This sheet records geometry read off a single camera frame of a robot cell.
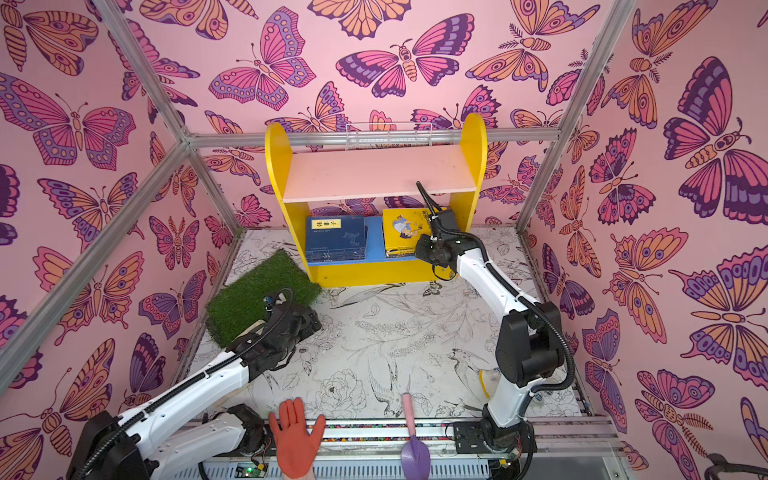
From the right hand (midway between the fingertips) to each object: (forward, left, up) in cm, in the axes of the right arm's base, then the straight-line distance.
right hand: (421, 245), depth 89 cm
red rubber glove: (-49, +32, -19) cm, 62 cm away
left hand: (-19, +31, -8) cm, 38 cm away
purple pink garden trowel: (-50, +3, -18) cm, 53 cm away
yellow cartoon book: (+6, +5, +1) cm, 8 cm away
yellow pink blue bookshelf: (+29, +22, -11) cm, 38 cm away
